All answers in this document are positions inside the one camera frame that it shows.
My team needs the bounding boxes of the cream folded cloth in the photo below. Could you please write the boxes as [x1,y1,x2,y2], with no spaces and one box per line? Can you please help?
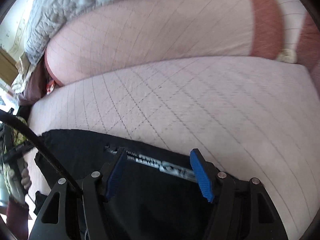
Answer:
[11,53,36,94]

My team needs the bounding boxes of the black pants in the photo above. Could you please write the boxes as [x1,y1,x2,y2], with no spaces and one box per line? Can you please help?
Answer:
[35,129,213,239]

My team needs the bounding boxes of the dark maroon folded cloth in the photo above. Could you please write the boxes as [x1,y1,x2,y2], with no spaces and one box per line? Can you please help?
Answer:
[17,57,50,106]

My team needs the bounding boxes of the cream tassel knot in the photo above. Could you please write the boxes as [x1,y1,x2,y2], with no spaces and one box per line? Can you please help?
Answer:
[276,48,297,64]

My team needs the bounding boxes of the grey quilted pillow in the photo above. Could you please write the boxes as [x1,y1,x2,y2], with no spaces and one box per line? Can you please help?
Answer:
[23,0,193,66]

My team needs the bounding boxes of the red white small packet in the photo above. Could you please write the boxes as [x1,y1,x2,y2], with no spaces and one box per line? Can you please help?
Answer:
[46,79,56,95]

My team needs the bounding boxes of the pink checked bed sheet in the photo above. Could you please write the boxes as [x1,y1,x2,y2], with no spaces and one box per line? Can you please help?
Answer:
[28,56,319,239]

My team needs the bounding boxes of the black cable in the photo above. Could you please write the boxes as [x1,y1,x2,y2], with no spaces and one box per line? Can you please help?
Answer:
[0,109,83,196]

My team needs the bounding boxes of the pink checked bolster cushion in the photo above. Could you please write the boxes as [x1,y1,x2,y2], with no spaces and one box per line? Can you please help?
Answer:
[45,0,284,86]

